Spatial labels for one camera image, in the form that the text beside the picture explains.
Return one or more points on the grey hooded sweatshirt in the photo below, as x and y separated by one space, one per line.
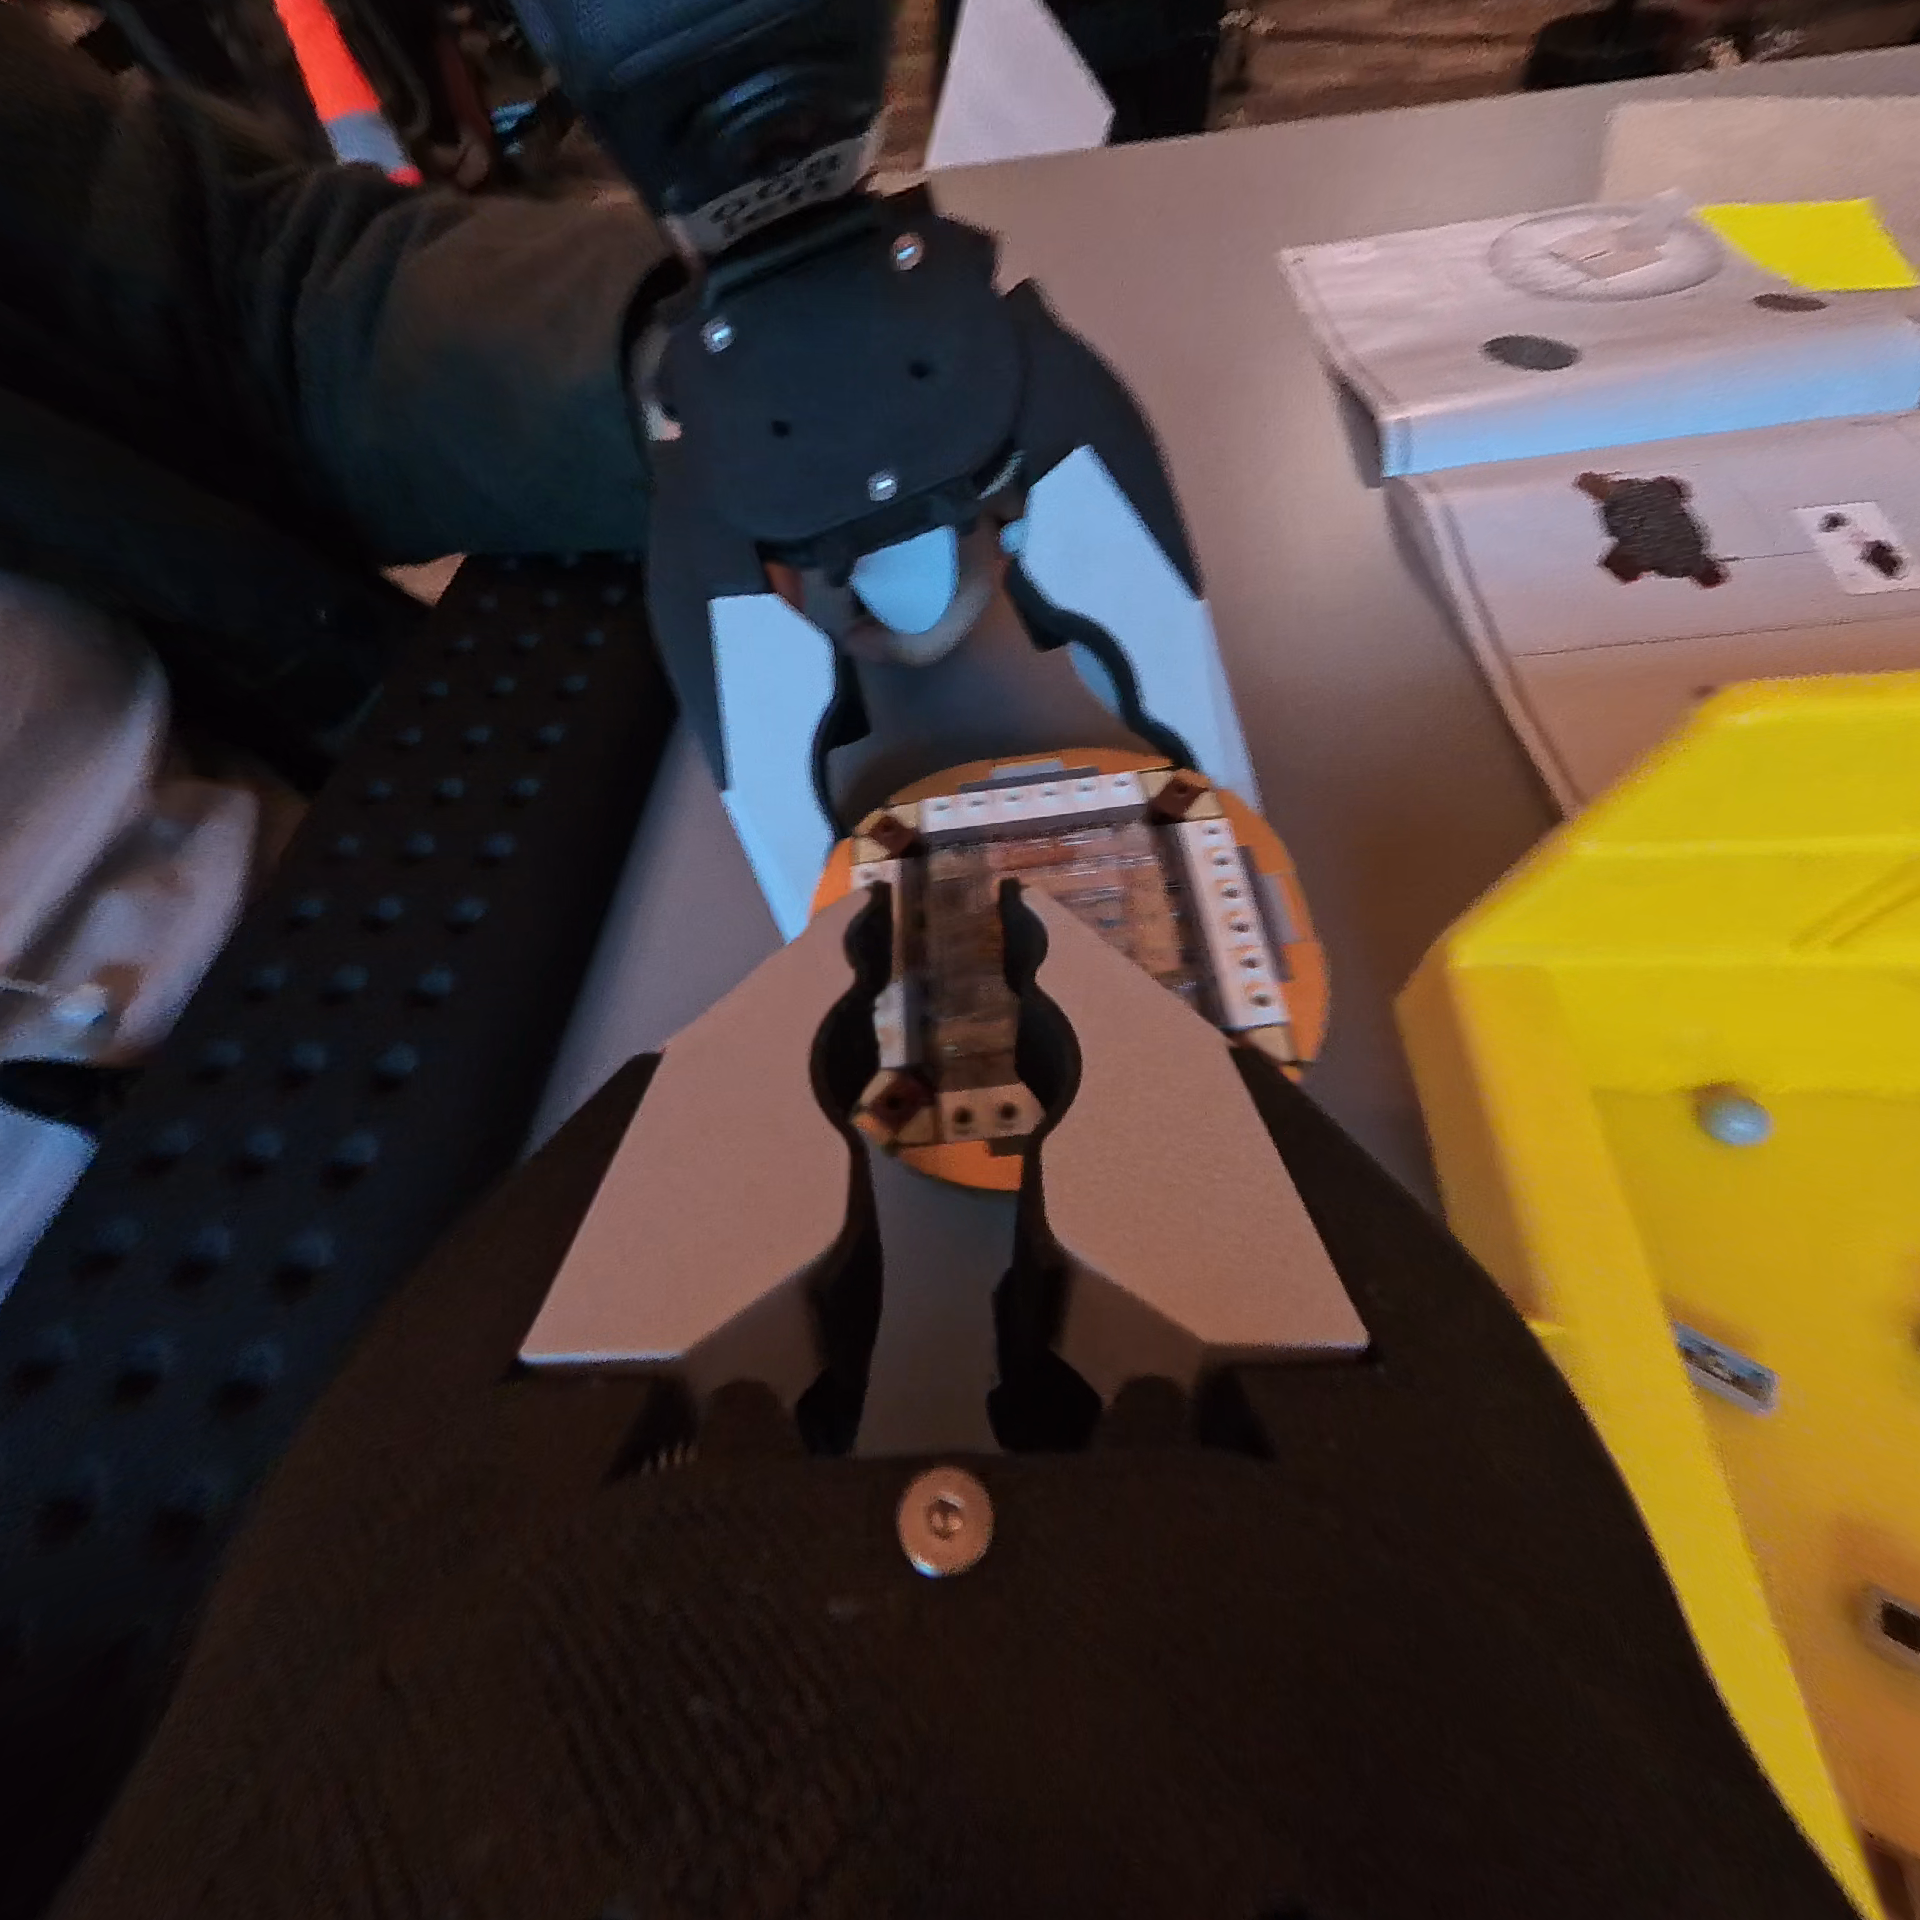
89 840

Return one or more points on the yellow plastic bin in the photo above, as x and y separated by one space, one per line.
1575 931

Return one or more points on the white paper sheet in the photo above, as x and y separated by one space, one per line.
1019 77

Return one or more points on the person's left hand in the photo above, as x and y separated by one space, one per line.
922 648

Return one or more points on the round toy brick model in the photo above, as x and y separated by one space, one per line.
1095 886

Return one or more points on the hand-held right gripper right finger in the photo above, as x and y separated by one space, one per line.
1185 1201

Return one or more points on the yellow sticky note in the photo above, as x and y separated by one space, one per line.
1799 241

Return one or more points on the clear plastic sheet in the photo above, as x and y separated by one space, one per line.
1723 142

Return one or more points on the orange reflective vest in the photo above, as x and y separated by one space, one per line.
346 91

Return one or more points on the scattered loose toy bricks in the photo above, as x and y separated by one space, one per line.
1733 1118

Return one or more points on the open instruction booklet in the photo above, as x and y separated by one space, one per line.
1575 421

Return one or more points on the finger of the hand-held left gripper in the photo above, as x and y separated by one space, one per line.
1154 646
765 721

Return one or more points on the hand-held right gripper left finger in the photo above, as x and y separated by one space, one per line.
704 1201

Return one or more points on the person's left forearm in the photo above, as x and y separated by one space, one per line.
375 347

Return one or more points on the black dotted mat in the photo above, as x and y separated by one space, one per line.
375 975

